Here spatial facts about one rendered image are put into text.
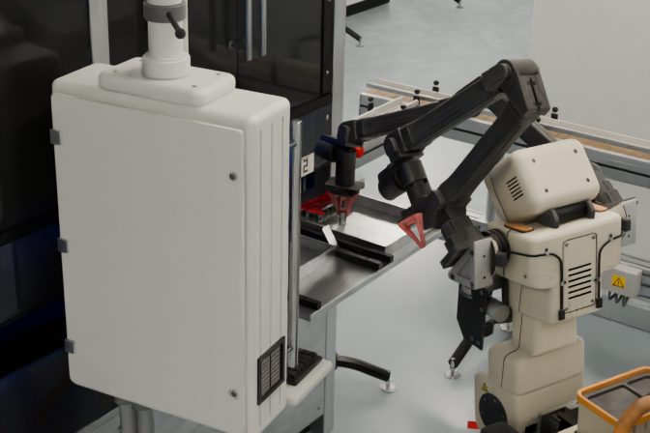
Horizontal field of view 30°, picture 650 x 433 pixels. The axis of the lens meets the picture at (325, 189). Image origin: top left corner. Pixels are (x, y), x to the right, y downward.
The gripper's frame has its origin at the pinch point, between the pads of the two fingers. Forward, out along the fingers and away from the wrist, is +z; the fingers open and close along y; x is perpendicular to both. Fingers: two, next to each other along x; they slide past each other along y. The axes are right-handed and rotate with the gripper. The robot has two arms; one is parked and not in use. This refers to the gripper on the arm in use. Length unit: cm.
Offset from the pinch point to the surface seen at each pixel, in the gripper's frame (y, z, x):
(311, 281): -5.5, 3.8, 36.9
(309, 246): 2.7, 3.3, 19.1
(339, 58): 11.5, -38.7, -21.7
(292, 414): 14, 74, -1
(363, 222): -5.1, 3.8, -3.6
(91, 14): 36, -71, 74
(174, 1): 6, -82, 91
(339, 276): -11.2, 3.7, 31.3
